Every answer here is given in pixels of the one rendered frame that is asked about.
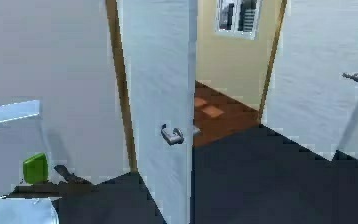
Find white room door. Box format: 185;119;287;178
116;0;199;224

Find grey lever door handle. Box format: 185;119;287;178
160;123;185;146

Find green rounded container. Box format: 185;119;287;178
22;152;50;185

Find grey door knob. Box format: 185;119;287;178
342;71;358;83

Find dark low shelf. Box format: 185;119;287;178
7;164;94;200

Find white toilet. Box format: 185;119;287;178
0;195;60;224

